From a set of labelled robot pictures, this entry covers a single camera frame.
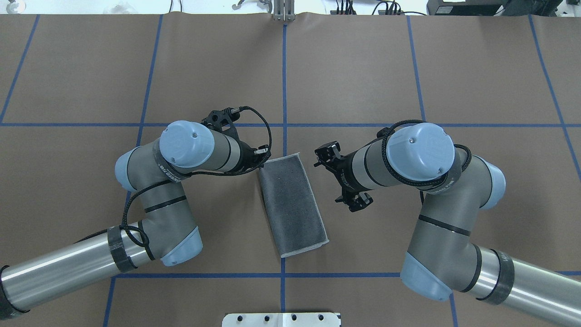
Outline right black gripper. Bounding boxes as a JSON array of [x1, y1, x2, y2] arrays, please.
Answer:
[[313, 141, 373, 213]]

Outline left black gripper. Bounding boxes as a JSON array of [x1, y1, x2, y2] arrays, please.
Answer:
[[238, 142, 272, 174]]

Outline pink and grey towel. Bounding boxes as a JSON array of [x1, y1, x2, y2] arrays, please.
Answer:
[[259, 153, 329, 258]]

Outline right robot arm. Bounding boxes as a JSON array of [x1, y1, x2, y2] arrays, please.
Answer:
[[314, 119, 581, 327]]

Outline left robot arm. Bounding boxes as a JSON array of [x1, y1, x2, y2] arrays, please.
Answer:
[[1, 120, 272, 320]]

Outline black box on desk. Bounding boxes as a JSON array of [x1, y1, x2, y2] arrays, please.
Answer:
[[426, 0, 505, 16]]

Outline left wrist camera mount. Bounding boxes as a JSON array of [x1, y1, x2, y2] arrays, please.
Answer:
[[201, 107, 241, 139]]

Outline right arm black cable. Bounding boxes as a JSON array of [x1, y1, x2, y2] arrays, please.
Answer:
[[378, 119, 473, 188]]

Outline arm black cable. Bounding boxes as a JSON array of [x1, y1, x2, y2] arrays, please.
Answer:
[[378, 119, 473, 188], [119, 106, 273, 248]]

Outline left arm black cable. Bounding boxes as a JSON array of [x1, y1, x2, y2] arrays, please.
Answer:
[[119, 106, 273, 248]]

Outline aluminium frame post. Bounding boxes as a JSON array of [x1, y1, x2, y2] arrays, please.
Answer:
[[271, 0, 296, 22]]

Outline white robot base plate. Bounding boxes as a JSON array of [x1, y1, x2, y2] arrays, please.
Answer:
[[222, 312, 342, 327]]

